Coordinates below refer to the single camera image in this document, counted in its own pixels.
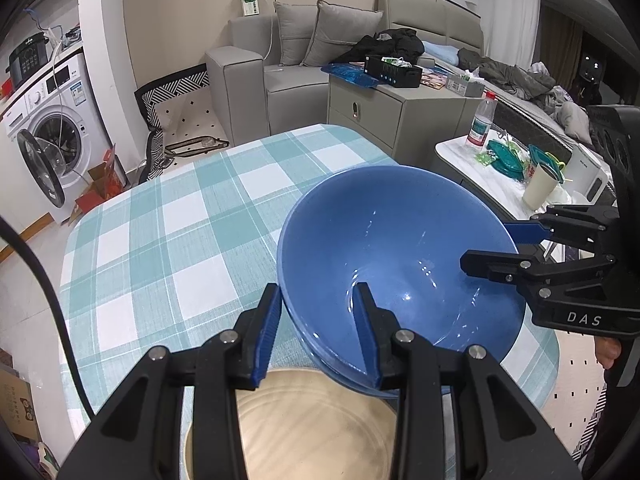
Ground bed with beige headboard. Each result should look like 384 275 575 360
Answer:
375 0 616 161

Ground black pressure cooker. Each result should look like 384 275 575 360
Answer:
6 32 51 86

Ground grey sofa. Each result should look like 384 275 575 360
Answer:
205 15 381 148

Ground clear water bottle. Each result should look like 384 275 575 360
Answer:
467 92 498 151

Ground grey cushion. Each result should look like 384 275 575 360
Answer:
273 1 321 67
301 0 385 68

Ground grey clothes pile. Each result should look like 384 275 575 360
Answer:
457 47 596 143

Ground grey bedside cabinet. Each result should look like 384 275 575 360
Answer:
327 67 486 163

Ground cream cup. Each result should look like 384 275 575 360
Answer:
522 162 566 211

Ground tissue box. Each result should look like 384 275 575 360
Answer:
445 71 486 98

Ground person's right forearm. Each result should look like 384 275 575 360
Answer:
582 370 640 480

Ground white washing machine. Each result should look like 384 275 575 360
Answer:
2 50 113 226

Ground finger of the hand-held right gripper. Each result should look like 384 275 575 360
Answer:
460 249 618 292
502 203 621 256

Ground white dotted floor mat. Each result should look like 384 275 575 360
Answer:
550 330 616 461

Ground teal food container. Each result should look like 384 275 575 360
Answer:
487 140 531 181
527 145 568 181

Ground black jacket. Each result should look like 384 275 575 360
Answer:
332 29 426 66

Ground brown cardboard box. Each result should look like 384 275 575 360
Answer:
0 350 43 441

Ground red cardboard box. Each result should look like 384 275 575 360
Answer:
75 144 126 216

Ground cream plate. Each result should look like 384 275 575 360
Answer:
185 367 401 480

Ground black white patterned pet bed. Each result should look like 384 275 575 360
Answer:
134 65 231 183

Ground clothes hanger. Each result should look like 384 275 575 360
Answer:
165 135 230 153

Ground blue tray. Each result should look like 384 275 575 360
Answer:
320 62 380 88

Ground green slipper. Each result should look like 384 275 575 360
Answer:
37 442 61 476

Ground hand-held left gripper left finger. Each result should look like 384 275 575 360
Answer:
59 283 283 480

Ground blue bowl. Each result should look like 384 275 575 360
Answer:
292 310 416 401
276 165 527 386

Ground teal checkered tablecloth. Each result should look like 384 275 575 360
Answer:
59 124 561 441

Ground white side table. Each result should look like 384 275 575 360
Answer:
435 130 616 261

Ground white kettle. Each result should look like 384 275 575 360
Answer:
567 144 610 201

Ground person's right hand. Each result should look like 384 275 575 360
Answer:
595 336 621 369

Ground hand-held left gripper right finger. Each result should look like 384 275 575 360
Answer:
352 282 583 480

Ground black cable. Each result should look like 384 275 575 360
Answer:
0 215 96 421

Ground black box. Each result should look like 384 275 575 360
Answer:
364 55 423 88

